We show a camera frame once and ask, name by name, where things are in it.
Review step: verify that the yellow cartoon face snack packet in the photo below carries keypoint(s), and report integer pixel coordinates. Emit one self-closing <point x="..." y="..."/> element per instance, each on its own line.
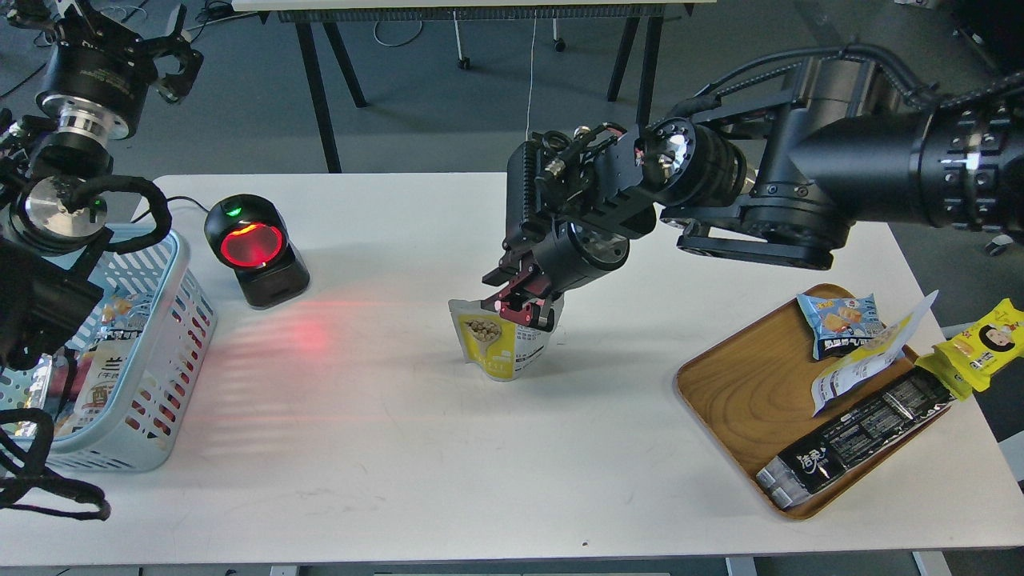
<point x="967" y="361"/>

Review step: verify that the wooden oval tray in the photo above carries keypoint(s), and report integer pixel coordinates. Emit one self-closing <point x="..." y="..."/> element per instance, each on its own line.
<point x="752" y="393"/>

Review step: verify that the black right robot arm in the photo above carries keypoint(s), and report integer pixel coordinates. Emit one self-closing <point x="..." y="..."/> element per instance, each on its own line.
<point x="771" y="163"/>

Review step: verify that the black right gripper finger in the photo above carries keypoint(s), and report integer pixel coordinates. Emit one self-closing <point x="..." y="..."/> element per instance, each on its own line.
<point x="499" y="303"/>

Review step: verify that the long black snack package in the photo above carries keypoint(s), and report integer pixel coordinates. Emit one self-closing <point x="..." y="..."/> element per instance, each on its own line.
<point x="847" y="442"/>

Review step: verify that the black barcode scanner red window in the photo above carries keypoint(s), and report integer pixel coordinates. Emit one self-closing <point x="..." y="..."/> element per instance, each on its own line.
<point x="247" y="234"/>

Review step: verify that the yellow white chickpea snack pouch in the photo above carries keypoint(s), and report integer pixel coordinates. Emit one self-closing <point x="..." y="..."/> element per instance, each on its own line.
<point x="501" y="348"/>

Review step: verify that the red-tipped right gripper finger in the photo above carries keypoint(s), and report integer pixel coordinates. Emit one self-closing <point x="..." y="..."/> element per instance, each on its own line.
<point x="538" y="314"/>

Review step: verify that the white orange snack in basket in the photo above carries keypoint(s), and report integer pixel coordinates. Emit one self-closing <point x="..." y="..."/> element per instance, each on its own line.
<point x="123" y="317"/>

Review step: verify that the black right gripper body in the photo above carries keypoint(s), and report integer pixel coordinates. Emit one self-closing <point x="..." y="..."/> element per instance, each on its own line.
<point x="574" y="203"/>

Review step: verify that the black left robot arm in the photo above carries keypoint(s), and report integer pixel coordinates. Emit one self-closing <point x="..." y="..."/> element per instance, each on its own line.
<point x="63" y="208"/>

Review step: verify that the light blue plastic basket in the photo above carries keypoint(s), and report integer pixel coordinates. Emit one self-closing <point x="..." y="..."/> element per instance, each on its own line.
<point x="138" y="355"/>

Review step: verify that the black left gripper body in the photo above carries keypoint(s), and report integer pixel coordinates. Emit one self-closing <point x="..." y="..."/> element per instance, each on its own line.
<point x="101" y="70"/>

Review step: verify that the blue snack packet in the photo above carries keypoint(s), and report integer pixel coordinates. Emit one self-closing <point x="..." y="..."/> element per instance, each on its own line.
<point x="839" y="325"/>

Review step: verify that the silver foil packet in basket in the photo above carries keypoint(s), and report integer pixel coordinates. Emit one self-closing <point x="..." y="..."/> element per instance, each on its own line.
<point x="54" y="385"/>

